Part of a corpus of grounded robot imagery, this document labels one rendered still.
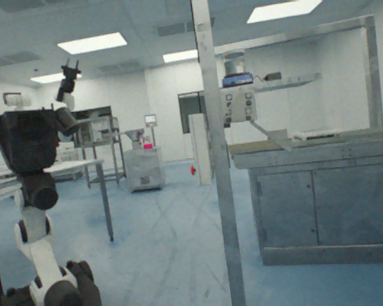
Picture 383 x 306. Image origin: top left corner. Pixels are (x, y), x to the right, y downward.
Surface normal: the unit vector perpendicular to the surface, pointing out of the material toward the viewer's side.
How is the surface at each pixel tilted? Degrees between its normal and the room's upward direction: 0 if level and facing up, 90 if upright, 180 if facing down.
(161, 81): 90
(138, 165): 90
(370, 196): 90
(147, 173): 90
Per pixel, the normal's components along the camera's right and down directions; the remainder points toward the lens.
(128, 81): -0.07, 0.07
